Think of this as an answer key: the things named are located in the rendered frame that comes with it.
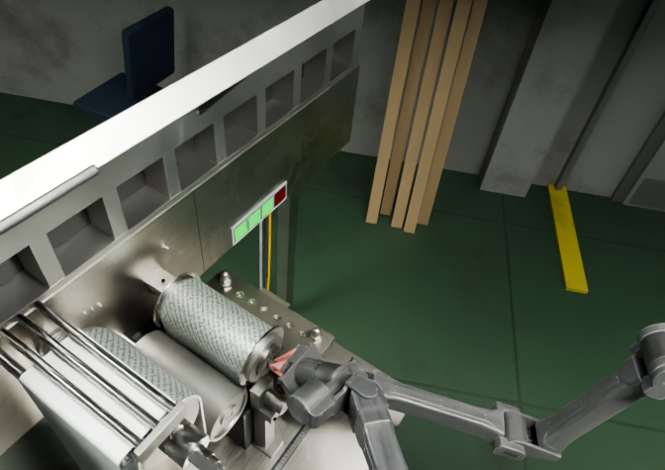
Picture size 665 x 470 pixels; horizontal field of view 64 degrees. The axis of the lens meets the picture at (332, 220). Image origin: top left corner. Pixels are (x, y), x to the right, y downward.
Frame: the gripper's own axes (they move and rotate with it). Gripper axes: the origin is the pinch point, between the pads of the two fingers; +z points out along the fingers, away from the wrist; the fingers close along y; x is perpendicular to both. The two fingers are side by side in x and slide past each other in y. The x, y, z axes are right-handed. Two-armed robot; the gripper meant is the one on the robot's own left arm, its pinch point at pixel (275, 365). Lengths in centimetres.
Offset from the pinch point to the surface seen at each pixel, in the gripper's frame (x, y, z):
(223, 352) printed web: 7.0, -4.9, 7.6
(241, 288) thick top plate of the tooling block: -0.9, 23.4, 39.5
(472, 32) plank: 12, 201, 41
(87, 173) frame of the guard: 58, -27, -44
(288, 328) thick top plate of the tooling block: -12.2, 21.3, 24.6
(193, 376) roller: 5.3, -11.1, 12.7
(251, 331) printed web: 7.9, 1.1, 3.4
